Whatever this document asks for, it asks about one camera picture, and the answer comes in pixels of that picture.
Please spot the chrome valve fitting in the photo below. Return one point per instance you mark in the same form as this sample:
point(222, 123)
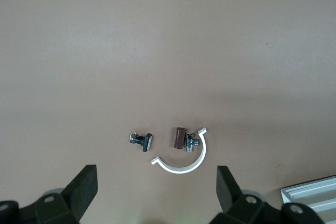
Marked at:
point(190, 142)

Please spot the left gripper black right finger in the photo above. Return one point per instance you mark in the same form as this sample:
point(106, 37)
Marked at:
point(231, 195)

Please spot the white drawer cabinet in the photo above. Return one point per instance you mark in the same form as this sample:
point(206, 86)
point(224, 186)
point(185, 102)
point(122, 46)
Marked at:
point(315, 195)

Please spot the small black clip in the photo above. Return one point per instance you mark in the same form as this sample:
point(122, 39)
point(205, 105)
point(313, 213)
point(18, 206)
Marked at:
point(144, 142)

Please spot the brown cylinder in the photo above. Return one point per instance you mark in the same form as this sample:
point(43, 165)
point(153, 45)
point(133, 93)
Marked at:
point(179, 138)

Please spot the brown table cover sheet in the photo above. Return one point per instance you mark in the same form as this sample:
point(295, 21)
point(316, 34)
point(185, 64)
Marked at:
point(157, 51)

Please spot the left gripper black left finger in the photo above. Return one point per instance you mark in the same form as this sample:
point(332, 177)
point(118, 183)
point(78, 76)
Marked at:
point(78, 195)

